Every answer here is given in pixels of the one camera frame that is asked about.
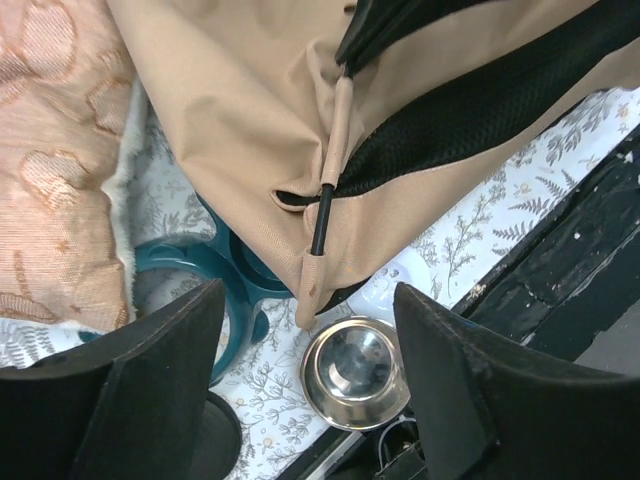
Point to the black tent pole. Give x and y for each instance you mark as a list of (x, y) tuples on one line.
[(322, 220)]

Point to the stainless steel bowl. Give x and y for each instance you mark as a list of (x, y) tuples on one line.
[(352, 374)]

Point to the teal double pet feeder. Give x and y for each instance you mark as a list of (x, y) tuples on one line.
[(247, 281)]

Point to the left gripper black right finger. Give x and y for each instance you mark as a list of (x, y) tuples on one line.
[(489, 408)]

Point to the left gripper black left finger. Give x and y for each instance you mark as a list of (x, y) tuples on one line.
[(127, 405)]

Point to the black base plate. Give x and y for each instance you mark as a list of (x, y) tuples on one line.
[(557, 291)]

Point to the peach patterned pillow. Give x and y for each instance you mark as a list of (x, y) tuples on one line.
[(72, 116)]

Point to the floral table mat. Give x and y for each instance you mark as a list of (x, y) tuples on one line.
[(448, 261)]

